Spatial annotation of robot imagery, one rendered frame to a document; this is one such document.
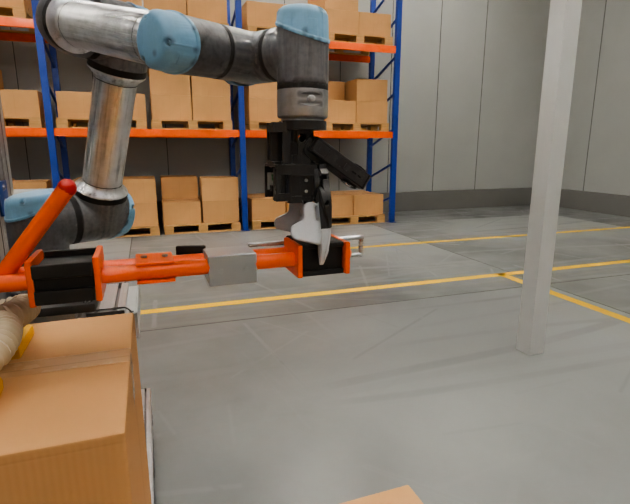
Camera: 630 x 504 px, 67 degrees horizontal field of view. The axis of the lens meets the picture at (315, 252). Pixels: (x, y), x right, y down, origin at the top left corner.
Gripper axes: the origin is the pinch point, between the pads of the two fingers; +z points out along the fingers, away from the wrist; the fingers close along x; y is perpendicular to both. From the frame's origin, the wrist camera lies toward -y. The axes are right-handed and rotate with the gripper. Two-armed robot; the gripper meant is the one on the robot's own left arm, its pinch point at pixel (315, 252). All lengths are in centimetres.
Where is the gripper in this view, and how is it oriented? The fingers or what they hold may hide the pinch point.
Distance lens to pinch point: 75.8
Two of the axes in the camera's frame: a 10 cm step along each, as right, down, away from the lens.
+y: -9.4, 0.7, -3.3
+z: -0.1, 9.8, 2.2
